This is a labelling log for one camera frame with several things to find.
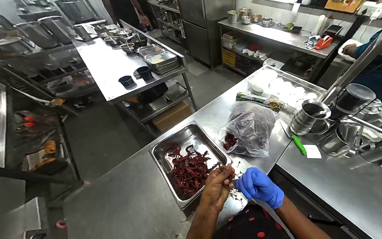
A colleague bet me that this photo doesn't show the person's right hand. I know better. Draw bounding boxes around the person's right hand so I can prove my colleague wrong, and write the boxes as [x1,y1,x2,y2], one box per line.
[235,167,285,210]

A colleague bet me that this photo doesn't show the person's left hand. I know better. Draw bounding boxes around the person's left hand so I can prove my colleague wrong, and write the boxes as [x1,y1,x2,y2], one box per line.
[200,164,236,213]

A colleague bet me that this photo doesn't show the person's left forearm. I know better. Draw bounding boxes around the person's left forearm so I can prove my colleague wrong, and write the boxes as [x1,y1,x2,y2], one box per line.
[186,202,222,239]

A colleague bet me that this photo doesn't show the person's right forearm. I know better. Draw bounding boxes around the person's right forearm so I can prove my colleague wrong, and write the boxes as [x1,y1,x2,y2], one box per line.
[275,195,332,239]

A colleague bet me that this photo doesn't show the scattered chili stems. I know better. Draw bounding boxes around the scattered chili stems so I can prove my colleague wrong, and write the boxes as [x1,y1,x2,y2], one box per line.
[221,161,244,208]

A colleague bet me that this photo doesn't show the pile of dried red chilies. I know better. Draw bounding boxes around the pile of dried red chilies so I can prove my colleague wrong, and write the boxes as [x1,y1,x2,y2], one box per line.
[167,145,221,200]

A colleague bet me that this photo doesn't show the heap of bagged dried chilies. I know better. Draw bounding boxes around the heap of bagged dried chilies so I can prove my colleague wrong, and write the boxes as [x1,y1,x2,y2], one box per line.
[222,131,239,151]

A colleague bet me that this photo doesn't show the rectangular steel pan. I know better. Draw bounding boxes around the rectangular steel pan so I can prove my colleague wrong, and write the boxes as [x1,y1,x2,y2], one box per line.
[149,121,233,210]

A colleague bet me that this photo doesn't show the clear plastic bag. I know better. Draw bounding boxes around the clear plastic bag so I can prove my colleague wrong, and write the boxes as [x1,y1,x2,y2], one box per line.
[216,101,278,158]

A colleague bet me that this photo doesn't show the small white paper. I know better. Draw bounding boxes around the small white paper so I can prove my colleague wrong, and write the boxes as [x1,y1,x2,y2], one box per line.
[303,144,322,159]

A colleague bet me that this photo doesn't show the brown cardboard box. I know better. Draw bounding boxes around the brown cardboard box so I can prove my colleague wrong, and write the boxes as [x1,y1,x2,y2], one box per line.
[152,100,193,132]

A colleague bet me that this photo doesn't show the green printed cardboard box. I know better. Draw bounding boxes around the green printed cardboard box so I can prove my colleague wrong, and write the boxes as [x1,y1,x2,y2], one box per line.
[236,92,284,113]

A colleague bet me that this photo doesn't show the ribbed steel jug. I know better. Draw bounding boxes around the ribbed steel jug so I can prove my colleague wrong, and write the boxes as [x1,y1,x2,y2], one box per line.
[289,99,332,136]

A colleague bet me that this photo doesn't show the steel counter with drawers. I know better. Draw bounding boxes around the steel counter with drawers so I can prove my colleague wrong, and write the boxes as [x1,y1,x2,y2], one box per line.
[277,113,382,239]

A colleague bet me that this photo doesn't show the steel work table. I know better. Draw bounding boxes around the steel work table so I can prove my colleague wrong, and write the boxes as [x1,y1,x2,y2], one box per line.
[63,63,331,239]

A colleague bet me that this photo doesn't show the clear plastic tub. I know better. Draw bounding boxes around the clear plastic tub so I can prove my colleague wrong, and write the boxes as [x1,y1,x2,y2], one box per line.
[247,64,327,115]

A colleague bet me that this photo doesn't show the yellow crate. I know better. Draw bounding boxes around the yellow crate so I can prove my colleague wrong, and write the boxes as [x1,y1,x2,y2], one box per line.
[222,48,237,68]

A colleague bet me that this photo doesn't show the dark blue round container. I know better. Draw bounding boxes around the dark blue round container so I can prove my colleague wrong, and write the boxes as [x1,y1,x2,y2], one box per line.
[118,75,137,90]
[136,66,153,81]

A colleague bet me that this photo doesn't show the stack of steel trays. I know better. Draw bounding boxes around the stack of steel trays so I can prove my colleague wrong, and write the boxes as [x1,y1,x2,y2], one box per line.
[137,44,180,75]

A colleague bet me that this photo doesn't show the steel canister with white label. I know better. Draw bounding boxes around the steel canister with white label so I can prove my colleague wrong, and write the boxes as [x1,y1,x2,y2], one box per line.
[360,137,382,163]

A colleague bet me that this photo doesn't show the black cylinder with steel lid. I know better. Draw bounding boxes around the black cylinder with steel lid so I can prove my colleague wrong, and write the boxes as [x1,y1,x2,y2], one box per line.
[329,83,376,121]

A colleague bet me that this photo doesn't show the steel refrigerator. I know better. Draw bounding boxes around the steel refrigerator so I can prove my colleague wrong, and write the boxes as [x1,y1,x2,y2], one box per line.
[178,0,237,70]

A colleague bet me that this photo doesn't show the steel counter with lower shelf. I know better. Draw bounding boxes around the steel counter with lower shelf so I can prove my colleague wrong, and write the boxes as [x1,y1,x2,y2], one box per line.
[218,7,351,83]

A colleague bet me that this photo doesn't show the steel bowl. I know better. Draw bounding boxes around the steel bowl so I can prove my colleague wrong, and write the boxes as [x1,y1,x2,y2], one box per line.
[120,42,136,54]

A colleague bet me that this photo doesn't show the red tape dispenser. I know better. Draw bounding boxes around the red tape dispenser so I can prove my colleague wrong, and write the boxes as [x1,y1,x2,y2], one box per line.
[314,36,333,50]

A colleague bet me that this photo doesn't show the steel rack with utensils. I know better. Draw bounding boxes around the steel rack with utensils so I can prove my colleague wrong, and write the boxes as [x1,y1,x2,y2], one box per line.
[147,0,189,49]

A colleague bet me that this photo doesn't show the white cloth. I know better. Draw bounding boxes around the white cloth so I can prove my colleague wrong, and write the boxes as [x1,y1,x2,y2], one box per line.
[338,39,363,62]

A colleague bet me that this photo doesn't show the steel table with undershelf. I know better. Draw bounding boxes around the steel table with undershelf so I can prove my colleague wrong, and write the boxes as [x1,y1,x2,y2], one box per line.
[72,19,198,137]

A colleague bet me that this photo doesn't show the low shelf with assorted items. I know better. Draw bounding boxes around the low shelf with assorted items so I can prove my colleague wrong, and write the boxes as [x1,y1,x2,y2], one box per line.
[6,86,83,190]

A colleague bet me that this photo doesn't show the steel shelf with large pots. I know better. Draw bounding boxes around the steel shelf with large pots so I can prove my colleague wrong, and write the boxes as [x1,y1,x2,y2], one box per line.
[0,0,107,100]

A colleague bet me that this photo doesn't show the knife with green handle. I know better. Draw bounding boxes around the knife with green handle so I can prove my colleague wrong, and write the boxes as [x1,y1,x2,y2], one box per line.
[279,119,308,156]

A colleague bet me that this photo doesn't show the steel pitcher with handle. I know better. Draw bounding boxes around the steel pitcher with handle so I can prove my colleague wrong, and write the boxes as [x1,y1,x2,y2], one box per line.
[319,127,355,158]

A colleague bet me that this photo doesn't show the steel cup with handle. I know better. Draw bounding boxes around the steel cup with handle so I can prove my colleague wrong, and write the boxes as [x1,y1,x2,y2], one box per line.
[338,122,376,152]

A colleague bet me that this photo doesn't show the slanted steel post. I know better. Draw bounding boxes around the slanted steel post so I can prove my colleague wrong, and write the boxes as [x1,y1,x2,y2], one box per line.
[322,10,382,106]

